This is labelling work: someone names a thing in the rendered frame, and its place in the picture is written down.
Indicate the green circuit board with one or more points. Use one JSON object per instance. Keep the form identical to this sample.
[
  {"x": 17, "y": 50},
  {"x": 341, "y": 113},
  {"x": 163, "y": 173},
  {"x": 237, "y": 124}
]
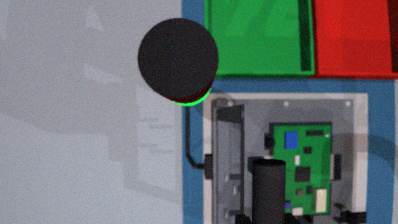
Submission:
[{"x": 306, "y": 151}]

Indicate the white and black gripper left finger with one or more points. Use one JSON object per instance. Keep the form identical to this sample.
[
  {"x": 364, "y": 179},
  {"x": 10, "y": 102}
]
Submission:
[{"x": 242, "y": 219}]

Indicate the red bin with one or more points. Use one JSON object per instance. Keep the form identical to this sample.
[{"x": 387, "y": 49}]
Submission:
[{"x": 360, "y": 36}]

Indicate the green bin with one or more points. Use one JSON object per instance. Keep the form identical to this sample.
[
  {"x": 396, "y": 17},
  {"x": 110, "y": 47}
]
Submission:
[{"x": 272, "y": 37}]

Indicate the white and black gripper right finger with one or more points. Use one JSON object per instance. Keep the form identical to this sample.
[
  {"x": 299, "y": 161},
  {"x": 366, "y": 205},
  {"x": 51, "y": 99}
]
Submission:
[{"x": 290, "y": 219}]

